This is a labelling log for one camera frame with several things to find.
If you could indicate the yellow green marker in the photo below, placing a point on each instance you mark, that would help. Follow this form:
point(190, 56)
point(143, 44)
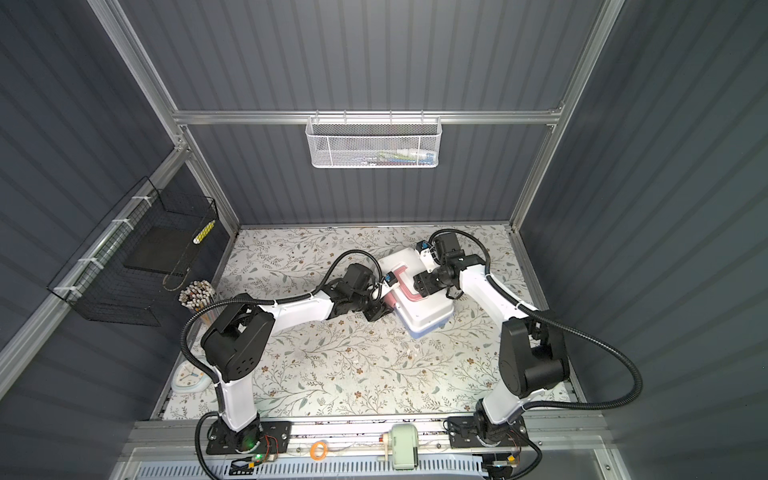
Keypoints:
point(204, 232)

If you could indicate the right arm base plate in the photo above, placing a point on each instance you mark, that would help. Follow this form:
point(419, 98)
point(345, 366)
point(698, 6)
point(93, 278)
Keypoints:
point(466, 432)

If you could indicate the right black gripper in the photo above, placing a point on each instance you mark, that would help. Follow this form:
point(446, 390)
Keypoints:
point(423, 283)

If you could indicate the black wire side basket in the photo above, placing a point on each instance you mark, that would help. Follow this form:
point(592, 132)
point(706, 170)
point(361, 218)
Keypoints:
point(133, 271)

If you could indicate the mint round clock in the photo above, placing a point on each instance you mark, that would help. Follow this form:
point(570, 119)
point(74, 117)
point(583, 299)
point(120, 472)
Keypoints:
point(188, 379)

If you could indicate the white wire wall basket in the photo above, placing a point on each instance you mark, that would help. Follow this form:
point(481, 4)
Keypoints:
point(386, 141)

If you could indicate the mint green device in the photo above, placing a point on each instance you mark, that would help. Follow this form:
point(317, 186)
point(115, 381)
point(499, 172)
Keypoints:
point(401, 444)

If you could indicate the white blue tool box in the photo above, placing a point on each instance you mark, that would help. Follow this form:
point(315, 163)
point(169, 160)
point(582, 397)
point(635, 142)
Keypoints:
point(419, 314)

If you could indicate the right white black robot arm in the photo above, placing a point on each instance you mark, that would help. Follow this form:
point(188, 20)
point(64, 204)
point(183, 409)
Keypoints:
point(533, 357)

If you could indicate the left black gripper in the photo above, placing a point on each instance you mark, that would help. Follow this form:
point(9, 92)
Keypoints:
point(379, 310)

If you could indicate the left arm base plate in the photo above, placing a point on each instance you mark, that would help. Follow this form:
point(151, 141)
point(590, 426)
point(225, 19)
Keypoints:
point(270, 437)

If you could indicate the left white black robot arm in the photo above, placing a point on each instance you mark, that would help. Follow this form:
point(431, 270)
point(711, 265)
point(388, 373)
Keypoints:
point(236, 340)

